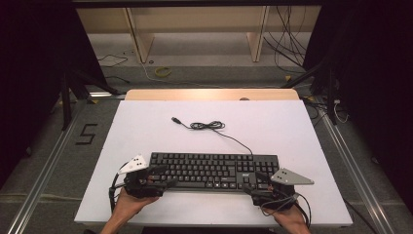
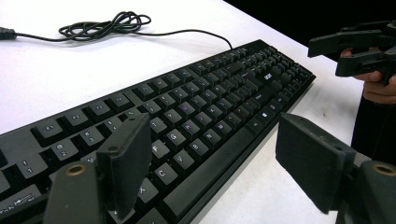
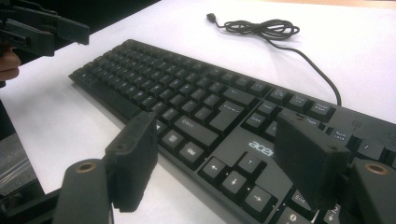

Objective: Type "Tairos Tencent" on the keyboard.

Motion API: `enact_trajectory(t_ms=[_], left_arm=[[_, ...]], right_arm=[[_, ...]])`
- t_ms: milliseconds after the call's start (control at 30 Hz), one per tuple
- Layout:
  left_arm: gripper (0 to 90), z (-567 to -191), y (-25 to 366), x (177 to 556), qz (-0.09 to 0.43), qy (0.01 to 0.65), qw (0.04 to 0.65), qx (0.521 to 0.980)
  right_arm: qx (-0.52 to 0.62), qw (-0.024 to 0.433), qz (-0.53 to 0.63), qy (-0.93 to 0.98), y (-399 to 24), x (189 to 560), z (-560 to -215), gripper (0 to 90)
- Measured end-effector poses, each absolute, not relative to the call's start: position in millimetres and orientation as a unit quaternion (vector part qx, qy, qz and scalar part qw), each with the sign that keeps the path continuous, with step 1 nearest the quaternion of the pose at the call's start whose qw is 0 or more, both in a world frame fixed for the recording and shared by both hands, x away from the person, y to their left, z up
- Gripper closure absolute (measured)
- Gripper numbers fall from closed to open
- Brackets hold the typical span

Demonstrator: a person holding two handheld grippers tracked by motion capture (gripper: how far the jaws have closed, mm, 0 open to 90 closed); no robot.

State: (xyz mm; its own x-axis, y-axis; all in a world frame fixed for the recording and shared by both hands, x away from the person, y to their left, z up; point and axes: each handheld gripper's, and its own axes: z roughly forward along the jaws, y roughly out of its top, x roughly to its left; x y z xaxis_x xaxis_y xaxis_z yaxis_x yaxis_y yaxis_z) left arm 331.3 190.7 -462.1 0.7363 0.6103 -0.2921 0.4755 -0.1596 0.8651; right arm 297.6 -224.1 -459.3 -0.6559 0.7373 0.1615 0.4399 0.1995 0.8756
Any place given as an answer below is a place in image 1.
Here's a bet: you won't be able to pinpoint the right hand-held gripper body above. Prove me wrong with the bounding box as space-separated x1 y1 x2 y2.
252 168 315 211

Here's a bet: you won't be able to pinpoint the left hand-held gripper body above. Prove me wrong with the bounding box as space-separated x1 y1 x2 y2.
117 154 165 199

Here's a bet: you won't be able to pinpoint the black keyboard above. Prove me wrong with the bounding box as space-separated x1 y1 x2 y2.
148 151 281 193

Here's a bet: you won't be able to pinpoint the person's left hand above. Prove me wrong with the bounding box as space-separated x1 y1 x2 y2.
111 188 160 222

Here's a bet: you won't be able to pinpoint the person's right hand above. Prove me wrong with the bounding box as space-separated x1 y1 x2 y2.
263 204 308 228

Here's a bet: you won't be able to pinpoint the white board sheet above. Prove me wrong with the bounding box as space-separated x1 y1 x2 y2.
73 99 354 227

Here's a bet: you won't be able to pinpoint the short silver metal bar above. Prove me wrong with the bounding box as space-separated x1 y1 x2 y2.
89 92 126 98

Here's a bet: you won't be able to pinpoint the yellow tape roll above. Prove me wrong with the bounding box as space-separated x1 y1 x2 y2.
154 66 172 78

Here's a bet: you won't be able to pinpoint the black metal stand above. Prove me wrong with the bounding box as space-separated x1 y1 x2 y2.
59 69 121 131
281 57 339 126

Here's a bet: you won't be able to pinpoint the black curtain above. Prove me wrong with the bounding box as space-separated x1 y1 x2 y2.
303 0 413 206
0 0 108 189

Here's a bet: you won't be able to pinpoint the right hand-held gripper cable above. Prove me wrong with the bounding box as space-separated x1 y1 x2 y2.
259 191 313 228

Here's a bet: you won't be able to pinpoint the hand-held gripper cable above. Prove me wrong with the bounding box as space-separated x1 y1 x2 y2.
259 191 313 228
108 161 130 213

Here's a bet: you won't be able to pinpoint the left hand-held gripper cable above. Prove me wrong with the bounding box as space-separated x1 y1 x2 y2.
108 161 130 213

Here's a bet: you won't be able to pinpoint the black keyboard cable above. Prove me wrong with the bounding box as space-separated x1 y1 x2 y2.
170 116 254 156

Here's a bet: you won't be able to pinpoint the aluminium floor rail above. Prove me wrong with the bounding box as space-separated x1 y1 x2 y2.
6 110 82 234
316 100 395 234

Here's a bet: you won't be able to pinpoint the tangled floor cables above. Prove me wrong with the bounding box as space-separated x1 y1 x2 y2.
300 96 350 125

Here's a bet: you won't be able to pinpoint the looped black floor cable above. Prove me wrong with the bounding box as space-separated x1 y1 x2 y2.
96 54 130 68

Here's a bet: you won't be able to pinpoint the light wooden desk frame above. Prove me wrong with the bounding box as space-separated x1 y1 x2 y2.
76 6 322 64

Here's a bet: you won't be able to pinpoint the bundle of black cables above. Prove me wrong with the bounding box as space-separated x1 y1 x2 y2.
262 5 310 74

